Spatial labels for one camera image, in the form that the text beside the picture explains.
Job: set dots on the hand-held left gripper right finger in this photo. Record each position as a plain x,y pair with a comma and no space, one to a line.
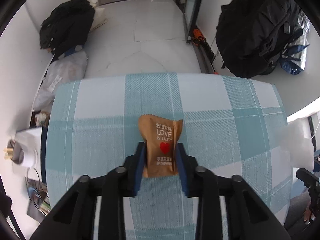
181,175

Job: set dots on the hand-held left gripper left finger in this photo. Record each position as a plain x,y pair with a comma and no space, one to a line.
139,172

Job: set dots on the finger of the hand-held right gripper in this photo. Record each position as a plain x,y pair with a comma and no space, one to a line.
306,177

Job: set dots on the brown snack packet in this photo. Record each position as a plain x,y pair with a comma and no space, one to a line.
160,140

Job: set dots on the clear plastic bag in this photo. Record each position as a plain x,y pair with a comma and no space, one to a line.
65,70

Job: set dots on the person's right hand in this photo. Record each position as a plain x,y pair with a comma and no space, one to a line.
308,215

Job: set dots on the teal checked tablecloth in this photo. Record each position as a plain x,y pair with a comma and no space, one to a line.
225,130

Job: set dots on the colourful booklet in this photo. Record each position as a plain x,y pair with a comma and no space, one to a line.
40,202

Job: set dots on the crumpled white tissue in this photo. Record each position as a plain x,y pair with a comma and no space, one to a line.
40,118

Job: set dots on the white grey pen cup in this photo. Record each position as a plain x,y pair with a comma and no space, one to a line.
25,155

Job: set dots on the white paper cup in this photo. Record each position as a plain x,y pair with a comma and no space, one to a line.
27,137

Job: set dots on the silver folded umbrella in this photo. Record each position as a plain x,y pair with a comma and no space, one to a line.
300,45

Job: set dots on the bundle of wooden sticks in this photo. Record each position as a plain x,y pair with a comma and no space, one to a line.
8,153

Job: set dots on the blue fabric item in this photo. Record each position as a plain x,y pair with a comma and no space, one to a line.
73,50

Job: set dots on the orange black tool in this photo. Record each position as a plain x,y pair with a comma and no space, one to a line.
197,36

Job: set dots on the black backpack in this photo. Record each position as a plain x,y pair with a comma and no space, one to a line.
250,30

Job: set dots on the cream cloth bag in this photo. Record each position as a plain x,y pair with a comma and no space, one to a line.
100,17

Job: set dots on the black jacket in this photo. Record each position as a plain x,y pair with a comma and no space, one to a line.
67,22

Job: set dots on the black framed sliding door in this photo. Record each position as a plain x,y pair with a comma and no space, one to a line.
193,2

